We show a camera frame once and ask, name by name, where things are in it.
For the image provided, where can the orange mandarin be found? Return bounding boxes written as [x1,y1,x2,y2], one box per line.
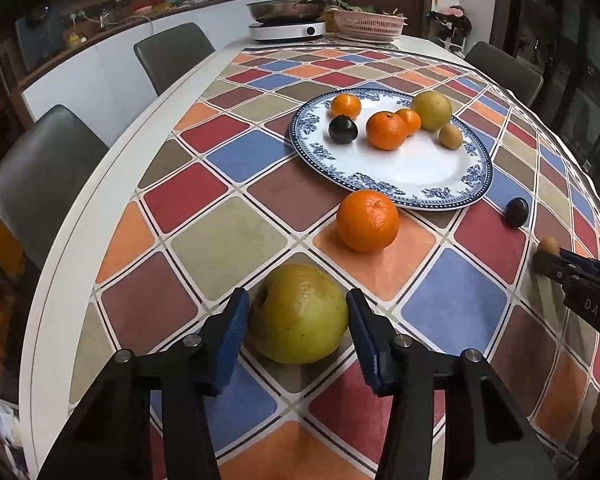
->
[396,108,422,136]
[330,95,362,119]
[366,111,409,151]
[336,190,400,253]

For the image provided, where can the white induction cooker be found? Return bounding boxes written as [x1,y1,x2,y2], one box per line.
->
[248,20,327,43]

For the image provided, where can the white lower cabinets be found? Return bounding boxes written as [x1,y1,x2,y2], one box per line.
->
[22,0,326,146]

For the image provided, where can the green pear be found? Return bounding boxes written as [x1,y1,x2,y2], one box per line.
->
[247,263,351,365]

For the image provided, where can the leafy green vegetables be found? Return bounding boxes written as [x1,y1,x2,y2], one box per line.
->
[330,0,406,15]

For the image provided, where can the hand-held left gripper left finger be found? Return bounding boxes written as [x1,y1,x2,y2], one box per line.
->
[37,287,251,480]

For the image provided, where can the colourful checkered tablecloth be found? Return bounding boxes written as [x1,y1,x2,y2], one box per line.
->
[67,46,600,480]

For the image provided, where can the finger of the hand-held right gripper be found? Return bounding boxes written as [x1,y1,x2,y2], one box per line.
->
[532,251,577,287]
[559,248,592,267]

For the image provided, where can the black framed glass door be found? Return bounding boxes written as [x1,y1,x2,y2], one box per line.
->
[510,0,600,211]

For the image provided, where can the dark purple plum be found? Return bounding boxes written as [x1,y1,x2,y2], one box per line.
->
[328,115,358,144]
[504,197,531,228]

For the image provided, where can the blue patterned white plate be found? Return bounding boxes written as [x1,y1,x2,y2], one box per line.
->
[291,89,494,212]

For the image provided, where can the yellow pear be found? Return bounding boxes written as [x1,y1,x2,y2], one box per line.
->
[411,91,453,132]

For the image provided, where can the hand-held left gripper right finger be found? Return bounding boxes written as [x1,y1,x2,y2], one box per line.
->
[346,288,561,480]

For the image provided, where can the dark rack with pink cloth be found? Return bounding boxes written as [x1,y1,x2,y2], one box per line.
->
[430,5,473,56]

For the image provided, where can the pink plastic basket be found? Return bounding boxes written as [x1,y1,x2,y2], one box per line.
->
[327,8,408,42]

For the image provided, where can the grey dining chair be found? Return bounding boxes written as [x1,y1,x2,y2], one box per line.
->
[133,22,216,97]
[0,105,111,271]
[464,41,544,108]

